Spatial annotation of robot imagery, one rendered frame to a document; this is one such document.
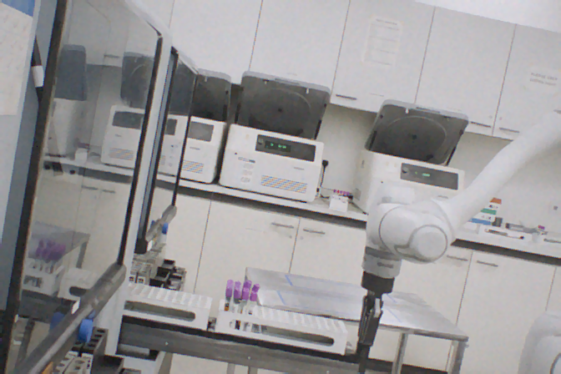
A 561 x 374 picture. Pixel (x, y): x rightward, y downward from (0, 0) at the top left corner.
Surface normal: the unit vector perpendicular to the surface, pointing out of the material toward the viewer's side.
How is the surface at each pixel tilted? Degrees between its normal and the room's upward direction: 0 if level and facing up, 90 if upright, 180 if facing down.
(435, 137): 142
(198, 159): 90
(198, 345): 90
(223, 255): 90
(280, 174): 90
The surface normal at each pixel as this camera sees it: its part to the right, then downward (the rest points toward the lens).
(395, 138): -0.13, 0.82
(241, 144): 0.15, -0.43
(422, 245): 0.04, 0.18
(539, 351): -0.93, -0.25
